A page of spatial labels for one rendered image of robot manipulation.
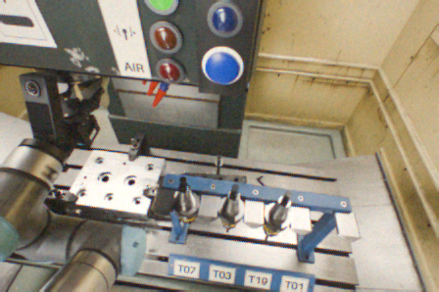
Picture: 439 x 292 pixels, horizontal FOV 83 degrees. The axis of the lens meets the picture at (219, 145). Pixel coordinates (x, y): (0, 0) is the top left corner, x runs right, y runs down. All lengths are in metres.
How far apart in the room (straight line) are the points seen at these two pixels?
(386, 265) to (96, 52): 1.12
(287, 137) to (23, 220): 1.47
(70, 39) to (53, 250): 0.34
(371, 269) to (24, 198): 1.08
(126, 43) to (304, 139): 1.54
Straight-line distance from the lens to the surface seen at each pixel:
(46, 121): 0.49
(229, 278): 0.87
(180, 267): 0.86
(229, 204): 0.56
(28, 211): 0.46
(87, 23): 0.25
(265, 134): 1.66
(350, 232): 0.68
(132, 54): 0.25
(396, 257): 1.20
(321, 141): 1.74
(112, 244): 0.45
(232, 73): 0.22
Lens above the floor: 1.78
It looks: 50 degrees down
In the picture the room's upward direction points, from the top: 3 degrees clockwise
